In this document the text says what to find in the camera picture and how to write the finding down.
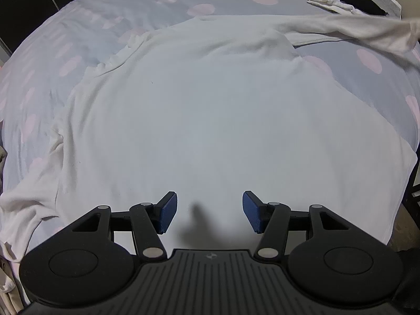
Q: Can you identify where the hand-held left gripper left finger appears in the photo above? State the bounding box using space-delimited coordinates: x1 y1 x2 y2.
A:
70 191 178 262

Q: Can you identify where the pale cream garment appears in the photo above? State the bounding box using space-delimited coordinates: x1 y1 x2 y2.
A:
0 239 27 315

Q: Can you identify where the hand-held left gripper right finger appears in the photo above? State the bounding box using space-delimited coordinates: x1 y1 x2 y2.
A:
243 190 350 263

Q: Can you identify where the white sweater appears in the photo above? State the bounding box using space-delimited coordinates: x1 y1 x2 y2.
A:
0 15 420 263

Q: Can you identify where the bed with dotted grey sheet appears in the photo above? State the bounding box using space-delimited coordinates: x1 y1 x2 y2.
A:
0 0 420 256

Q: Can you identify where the black wardrobe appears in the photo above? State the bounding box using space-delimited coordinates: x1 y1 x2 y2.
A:
0 0 119 63

